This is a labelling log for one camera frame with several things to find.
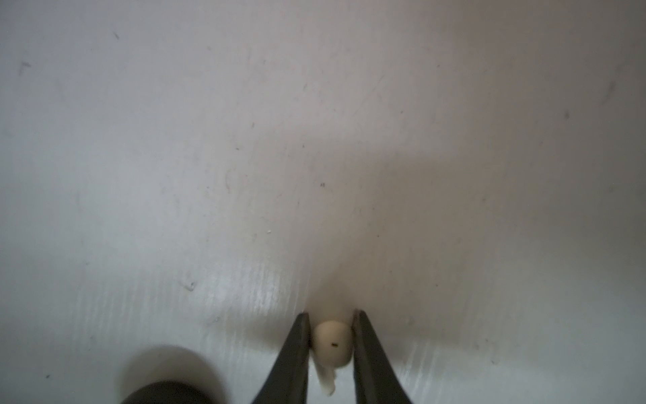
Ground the black round charging case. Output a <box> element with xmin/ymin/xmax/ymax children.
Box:
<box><xmin>121</xmin><ymin>380</ymin><xmax>213</xmax><ymax>404</ymax></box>

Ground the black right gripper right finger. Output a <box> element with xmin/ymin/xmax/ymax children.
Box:
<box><xmin>352</xmin><ymin>310</ymin><xmax>412</xmax><ymax>404</ymax></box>

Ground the cream earbud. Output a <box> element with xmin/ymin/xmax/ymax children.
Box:
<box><xmin>311</xmin><ymin>321</ymin><xmax>353</xmax><ymax>397</ymax></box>

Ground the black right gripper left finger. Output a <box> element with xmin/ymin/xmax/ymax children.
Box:
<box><xmin>252</xmin><ymin>312</ymin><xmax>311</xmax><ymax>404</ymax></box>

